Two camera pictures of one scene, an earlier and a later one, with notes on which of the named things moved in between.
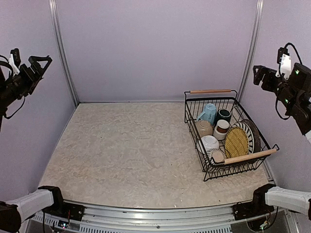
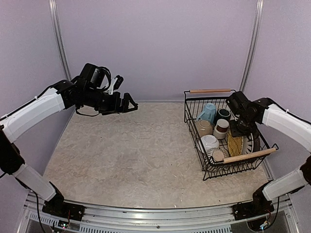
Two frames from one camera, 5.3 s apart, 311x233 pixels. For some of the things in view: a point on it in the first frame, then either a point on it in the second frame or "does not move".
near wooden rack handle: (231, 160) does not move
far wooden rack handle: (203, 91) does not move
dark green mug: (222, 114) does not move
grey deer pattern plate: (256, 134) does not move
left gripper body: (27, 81) to (112, 107)
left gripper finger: (38, 64) to (125, 109)
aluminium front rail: (222, 219) does not move
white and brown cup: (221, 129) does not move
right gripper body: (268, 85) to (243, 128)
